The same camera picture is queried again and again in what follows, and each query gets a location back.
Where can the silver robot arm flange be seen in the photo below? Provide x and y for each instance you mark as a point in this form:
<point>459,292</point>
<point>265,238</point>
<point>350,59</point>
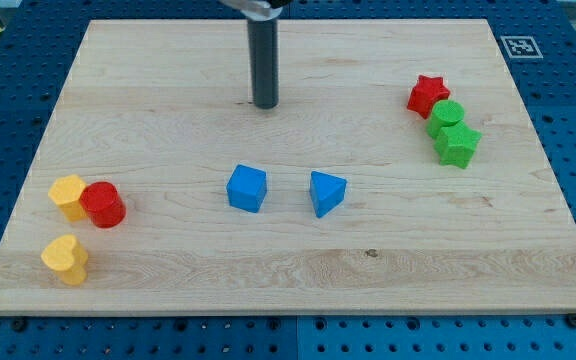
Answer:
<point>258,10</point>

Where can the blue cube block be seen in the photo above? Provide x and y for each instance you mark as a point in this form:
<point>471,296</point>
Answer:
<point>247,188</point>

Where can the blue triangular prism block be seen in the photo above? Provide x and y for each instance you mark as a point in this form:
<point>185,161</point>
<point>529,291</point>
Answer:
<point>326,192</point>

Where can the light wooden board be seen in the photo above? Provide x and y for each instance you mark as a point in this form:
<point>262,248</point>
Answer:
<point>161,109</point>

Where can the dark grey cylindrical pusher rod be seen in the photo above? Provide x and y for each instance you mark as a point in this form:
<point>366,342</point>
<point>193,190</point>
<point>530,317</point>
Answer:
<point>263,59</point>

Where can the red star block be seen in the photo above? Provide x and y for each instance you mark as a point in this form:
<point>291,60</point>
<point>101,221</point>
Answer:
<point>426,93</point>

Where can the green star block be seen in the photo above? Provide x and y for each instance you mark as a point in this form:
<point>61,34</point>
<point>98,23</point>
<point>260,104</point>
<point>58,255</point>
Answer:
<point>456,144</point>

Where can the green cylinder block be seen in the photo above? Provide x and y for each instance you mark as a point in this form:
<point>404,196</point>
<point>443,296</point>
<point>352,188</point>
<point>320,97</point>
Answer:
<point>444,113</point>

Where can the red cylinder block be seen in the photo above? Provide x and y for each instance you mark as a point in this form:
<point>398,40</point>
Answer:
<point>103,205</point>

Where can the yellow hexagon block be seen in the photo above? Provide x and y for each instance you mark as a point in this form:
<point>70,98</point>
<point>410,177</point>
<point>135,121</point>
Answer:
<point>65,193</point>

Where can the yellow heart block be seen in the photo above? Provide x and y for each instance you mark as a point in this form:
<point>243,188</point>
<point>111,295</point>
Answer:
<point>66,258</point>

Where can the black white fiducial marker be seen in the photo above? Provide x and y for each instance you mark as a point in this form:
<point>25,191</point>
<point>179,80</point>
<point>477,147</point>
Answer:
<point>521,47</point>

